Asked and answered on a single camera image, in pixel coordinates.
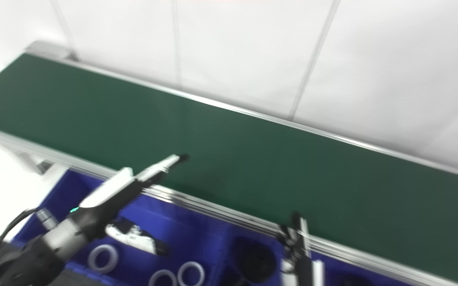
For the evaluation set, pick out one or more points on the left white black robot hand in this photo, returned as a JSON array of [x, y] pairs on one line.
[[107, 194]]

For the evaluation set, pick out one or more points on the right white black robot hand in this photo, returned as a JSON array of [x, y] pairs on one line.
[[298, 254]]

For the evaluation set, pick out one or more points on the blue plastic bin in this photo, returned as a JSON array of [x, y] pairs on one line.
[[189, 238], [332, 274]]

